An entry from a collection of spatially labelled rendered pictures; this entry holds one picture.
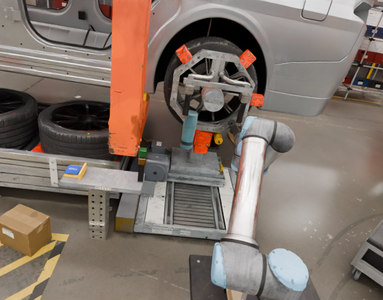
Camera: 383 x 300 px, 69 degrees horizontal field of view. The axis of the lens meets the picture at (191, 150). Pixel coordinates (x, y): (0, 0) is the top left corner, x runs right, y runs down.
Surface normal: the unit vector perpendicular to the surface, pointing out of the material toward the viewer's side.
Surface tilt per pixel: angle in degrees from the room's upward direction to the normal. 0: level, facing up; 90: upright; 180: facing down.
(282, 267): 5
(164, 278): 0
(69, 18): 88
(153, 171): 90
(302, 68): 90
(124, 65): 90
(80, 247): 0
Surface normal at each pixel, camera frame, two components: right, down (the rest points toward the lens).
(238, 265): 0.02, -0.42
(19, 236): -0.33, 0.41
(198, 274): 0.16, -0.86
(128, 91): 0.03, 0.49
